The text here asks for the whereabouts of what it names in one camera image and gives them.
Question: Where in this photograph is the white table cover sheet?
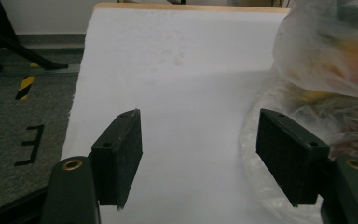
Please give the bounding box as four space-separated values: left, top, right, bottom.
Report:
60 7 292 224

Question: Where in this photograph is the black metal stand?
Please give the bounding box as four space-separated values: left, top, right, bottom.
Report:
0 0 69 77

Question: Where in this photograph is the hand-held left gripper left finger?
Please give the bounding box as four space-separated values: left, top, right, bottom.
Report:
90 108 144 211

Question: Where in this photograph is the clear plastic bag yellow smiley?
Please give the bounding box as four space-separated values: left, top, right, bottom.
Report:
237 0 358 224

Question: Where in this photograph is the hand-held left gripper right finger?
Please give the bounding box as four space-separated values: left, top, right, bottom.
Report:
255 108 331 208

